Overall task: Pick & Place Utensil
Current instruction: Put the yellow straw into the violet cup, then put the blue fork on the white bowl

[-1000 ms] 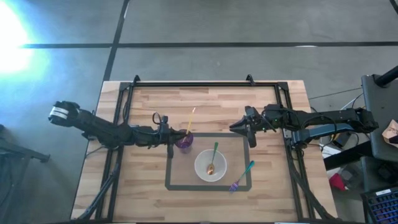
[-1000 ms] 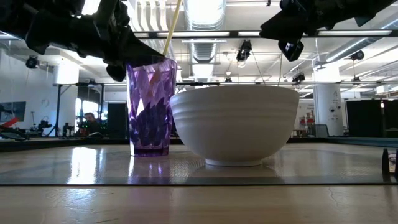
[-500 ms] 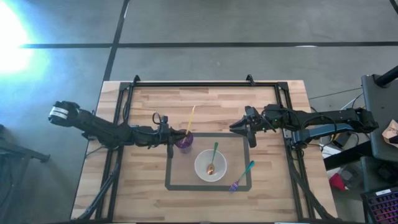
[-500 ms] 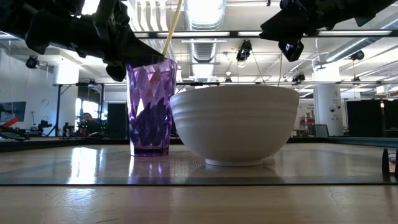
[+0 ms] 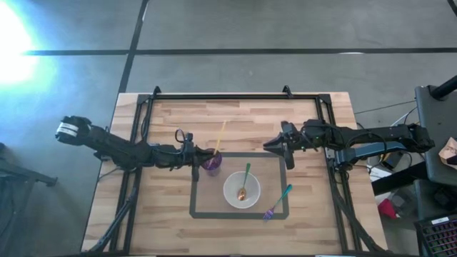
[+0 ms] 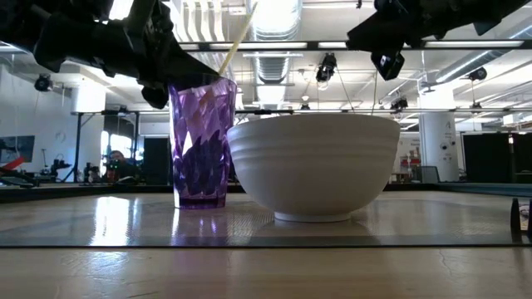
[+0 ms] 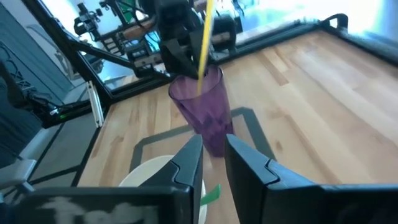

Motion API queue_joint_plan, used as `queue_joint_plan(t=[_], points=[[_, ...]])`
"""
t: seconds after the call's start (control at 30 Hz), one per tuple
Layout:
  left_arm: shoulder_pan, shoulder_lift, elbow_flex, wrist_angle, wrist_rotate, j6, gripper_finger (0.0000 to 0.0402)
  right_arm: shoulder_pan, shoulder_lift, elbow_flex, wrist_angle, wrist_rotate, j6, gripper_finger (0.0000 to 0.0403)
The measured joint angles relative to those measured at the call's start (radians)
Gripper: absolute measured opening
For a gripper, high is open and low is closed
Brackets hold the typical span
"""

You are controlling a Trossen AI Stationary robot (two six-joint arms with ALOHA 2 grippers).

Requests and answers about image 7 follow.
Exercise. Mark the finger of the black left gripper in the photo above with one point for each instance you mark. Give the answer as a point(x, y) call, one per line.
point(195, 46)
point(180, 70)

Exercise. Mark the yellow straw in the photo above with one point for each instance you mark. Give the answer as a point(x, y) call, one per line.
point(205, 46)

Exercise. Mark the white bowl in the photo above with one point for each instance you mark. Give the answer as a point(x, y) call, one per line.
point(146, 174)

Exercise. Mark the purple plastic cup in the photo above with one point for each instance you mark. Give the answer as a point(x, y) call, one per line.
point(208, 115)

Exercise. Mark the black metal rig frame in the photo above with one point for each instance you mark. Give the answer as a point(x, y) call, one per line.
point(280, 39)

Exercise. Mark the background robot workstation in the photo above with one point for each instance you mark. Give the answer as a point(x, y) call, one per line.
point(140, 53)

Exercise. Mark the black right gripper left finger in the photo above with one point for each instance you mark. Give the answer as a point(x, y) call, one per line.
point(189, 168)

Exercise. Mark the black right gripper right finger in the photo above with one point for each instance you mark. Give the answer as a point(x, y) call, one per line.
point(245, 174)

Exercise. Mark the white plastic strip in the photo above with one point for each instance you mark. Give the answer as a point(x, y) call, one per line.
point(94, 105)

